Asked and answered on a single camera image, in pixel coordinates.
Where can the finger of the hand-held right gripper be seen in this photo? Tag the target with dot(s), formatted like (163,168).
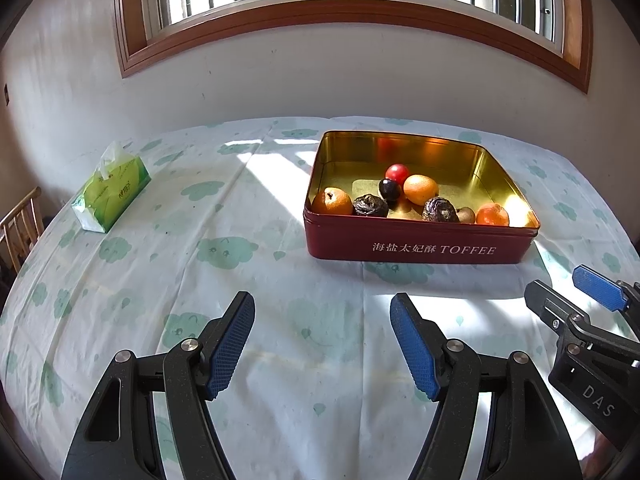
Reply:
(597,280)
(550,305)

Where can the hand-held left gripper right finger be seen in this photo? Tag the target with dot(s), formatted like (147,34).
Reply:
(415,350)

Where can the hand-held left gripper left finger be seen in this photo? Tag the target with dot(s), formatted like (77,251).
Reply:
(230,345)

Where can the small mandarin orange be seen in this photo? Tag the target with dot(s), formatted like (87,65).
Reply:
(420,188)
(492,215)

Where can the brown longan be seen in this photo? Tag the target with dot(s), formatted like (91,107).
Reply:
(466,215)

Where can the red tin box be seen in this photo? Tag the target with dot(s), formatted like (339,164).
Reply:
(340,240)

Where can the dark water chestnut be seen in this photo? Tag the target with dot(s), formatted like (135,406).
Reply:
(370,205)
(440,210)

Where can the dark glossy chestnut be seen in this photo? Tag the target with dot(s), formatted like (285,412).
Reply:
(389,190)

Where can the large mandarin orange with stem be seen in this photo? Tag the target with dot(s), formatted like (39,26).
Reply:
(331,202)

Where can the red tomato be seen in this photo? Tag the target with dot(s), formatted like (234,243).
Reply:
(397,172)

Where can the white tablecloth with green clouds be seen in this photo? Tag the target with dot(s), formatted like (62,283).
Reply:
(175,260)

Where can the green tissue pack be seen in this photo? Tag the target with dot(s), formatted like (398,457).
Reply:
(112,190)

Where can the light wooden chair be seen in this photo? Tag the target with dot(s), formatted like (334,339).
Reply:
(20,208)

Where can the wooden framed window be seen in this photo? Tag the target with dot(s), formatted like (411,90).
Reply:
(350,10)

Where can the dark wall switch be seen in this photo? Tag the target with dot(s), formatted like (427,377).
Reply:
(6,94)

